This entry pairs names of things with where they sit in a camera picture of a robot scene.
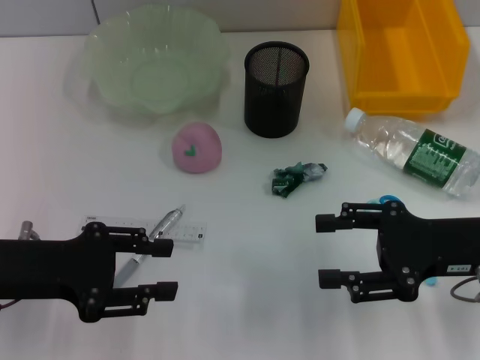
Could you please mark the light blue scissors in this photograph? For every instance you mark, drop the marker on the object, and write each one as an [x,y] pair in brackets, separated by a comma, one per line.
[386,197]

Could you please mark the clear plastic ruler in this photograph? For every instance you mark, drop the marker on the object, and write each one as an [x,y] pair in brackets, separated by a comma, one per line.
[187,232]

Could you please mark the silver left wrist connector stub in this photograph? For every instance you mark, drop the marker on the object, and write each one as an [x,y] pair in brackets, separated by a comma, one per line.
[26,229]

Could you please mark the yellow plastic bin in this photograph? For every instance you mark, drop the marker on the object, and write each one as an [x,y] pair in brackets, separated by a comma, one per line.
[405,56]

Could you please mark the green plastic wrapper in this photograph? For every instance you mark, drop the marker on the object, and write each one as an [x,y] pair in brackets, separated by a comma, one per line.
[292,180]

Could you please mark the clear green-label water bottle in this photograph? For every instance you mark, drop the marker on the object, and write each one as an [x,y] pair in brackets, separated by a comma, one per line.
[405,146]

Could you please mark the black mesh pen holder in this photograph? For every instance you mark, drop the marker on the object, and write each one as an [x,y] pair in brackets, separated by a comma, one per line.
[273,101]

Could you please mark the translucent green fruit bowl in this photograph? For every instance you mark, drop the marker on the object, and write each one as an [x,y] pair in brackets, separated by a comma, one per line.
[157,60]

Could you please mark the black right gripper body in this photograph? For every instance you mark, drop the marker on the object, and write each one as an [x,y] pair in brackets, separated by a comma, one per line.
[423,243]

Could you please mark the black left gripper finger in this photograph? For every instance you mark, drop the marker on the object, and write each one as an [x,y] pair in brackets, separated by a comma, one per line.
[161,248]
[165,291]

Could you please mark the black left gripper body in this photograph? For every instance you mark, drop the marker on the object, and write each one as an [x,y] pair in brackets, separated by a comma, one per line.
[48,270]

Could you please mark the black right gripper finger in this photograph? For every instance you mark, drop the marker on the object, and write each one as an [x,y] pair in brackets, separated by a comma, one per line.
[330,278]
[326,223]

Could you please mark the silver ballpoint pen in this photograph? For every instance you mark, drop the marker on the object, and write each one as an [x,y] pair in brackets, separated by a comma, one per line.
[165,223]

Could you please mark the pink toy peach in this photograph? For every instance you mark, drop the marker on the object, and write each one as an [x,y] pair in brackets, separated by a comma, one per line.
[197,148]

